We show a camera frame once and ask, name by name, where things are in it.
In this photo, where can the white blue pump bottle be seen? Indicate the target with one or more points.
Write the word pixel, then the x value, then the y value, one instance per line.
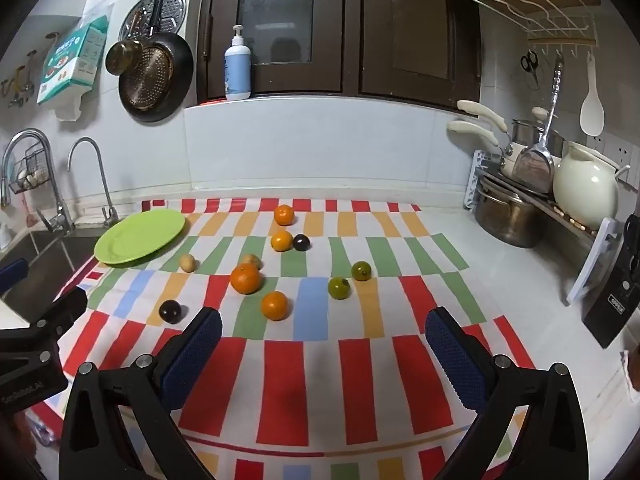
pixel 237 70

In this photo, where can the white steel dish rack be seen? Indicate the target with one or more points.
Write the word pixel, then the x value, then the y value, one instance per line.
pixel 595 260

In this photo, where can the wall hook rack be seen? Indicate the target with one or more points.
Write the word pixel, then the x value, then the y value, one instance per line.
pixel 22 77

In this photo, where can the green tangerine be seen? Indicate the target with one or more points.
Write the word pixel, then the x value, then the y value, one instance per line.
pixel 361 270
pixel 338 288

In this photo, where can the green plate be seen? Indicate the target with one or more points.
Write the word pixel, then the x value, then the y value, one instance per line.
pixel 140 237

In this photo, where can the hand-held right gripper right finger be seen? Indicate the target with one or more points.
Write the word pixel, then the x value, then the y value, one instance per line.
pixel 457 360

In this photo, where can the metal spatula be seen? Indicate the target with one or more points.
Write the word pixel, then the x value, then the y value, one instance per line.
pixel 535 165

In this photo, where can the black knife holder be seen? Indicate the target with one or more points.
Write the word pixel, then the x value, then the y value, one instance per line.
pixel 612 295

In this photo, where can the dark brown window frame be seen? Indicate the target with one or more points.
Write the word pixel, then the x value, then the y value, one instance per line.
pixel 350 30

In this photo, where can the teal white carton box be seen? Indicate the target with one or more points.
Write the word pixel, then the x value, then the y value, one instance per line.
pixel 75 60

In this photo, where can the large orange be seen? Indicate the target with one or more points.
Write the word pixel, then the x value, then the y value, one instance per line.
pixel 246 278

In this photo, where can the black frying pan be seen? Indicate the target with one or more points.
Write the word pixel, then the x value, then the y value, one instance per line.
pixel 157 77

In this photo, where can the cream kettle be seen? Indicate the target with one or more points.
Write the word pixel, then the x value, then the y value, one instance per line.
pixel 585 190

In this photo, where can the small chrome faucet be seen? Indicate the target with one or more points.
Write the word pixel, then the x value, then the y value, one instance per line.
pixel 102 180

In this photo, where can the large steel pot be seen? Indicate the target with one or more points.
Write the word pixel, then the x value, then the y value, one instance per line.
pixel 505 215

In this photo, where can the small tan longan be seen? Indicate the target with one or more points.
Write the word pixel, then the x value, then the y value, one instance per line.
pixel 187 262
pixel 251 261

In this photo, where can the small brass pot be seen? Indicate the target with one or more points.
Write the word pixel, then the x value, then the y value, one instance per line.
pixel 124 57

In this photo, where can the round metal steamer rack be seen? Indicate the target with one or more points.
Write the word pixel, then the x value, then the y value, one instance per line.
pixel 172 10

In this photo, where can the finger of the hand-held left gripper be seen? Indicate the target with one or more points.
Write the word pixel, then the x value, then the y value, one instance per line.
pixel 62 310
pixel 12 275

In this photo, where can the steel sink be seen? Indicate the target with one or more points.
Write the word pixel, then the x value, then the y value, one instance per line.
pixel 45 265

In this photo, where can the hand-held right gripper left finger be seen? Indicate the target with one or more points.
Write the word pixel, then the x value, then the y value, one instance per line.
pixel 197 355

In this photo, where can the black scissors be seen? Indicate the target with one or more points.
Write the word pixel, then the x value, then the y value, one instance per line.
pixel 530 65

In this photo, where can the white rice spoon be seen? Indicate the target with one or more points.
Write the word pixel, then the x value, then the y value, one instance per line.
pixel 592 110

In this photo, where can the striped colourful table cloth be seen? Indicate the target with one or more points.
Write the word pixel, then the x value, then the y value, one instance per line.
pixel 310 370

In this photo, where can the tall chrome faucet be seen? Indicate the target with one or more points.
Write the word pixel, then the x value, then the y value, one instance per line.
pixel 47 180

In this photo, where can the white wall socket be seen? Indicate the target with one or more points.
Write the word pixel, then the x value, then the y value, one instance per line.
pixel 620 152

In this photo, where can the dark plum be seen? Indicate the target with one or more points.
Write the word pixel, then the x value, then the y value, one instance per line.
pixel 301 242
pixel 170 311

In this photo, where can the white plastic bags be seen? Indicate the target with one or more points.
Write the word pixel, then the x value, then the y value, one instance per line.
pixel 70 107

